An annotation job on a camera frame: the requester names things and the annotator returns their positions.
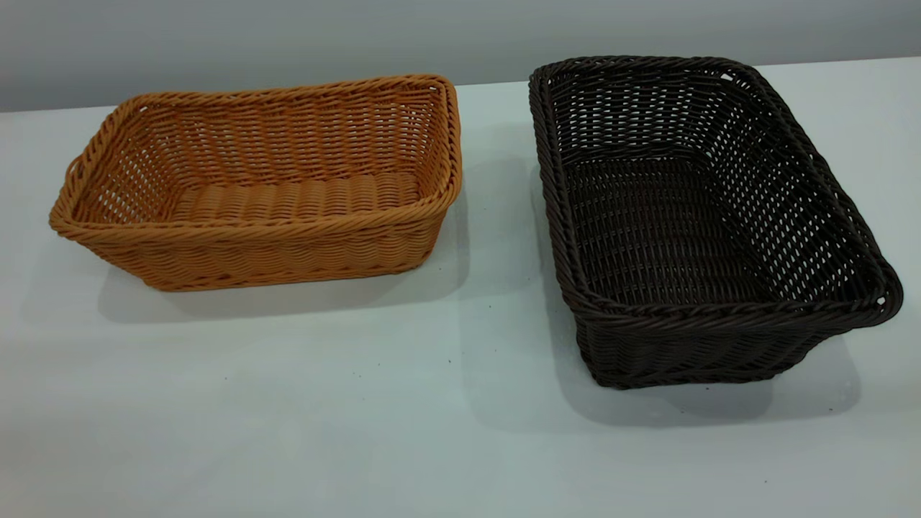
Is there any orange-brown wicker basket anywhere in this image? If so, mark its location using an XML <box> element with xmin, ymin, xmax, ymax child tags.
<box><xmin>49</xmin><ymin>73</ymin><xmax>462</xmax><ymax>292</ymax></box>

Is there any dark brown wicker basket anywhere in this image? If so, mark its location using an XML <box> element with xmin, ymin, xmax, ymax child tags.
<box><xmin>529</xmin><ymin>55</ymin><xmax>904</xmax><ymax>390</ymax></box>

